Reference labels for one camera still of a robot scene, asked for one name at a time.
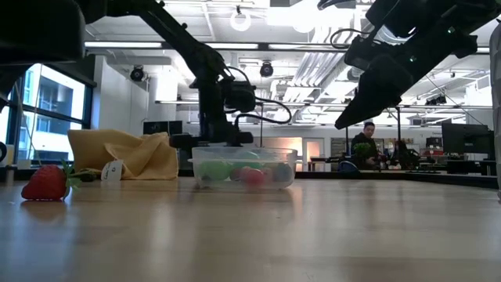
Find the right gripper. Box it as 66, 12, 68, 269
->
335, 27, 478, 131

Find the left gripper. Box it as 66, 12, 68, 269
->
178, 74, 256, 150

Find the red toy cherry tomato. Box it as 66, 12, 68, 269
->
244, 168, 266, 187

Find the yellow cloth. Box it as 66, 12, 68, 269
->
67, 128, 180, 183

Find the red toy strawberry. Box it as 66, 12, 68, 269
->
20, 159, 96, 203

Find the clear plastic tupperware container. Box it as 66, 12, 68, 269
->
187, 146, 299, 191

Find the seated person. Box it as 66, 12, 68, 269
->
350, 121, 380, 172

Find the black computer monitor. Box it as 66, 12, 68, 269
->
441, 122, 496, 160
142, 120, 184, 148

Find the black framed window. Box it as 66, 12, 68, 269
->
0, 54, 97, 165

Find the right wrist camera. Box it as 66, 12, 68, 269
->
344, 34, 379, 73

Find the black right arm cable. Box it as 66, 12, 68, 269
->
316, 0, 379, 51

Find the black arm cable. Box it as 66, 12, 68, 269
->
316, 0, 379, 51
234, 96, 294, 127

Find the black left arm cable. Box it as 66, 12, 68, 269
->
234, 96, 294, 127

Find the white ring lamp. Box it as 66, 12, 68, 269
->
229, 9, 252, 33

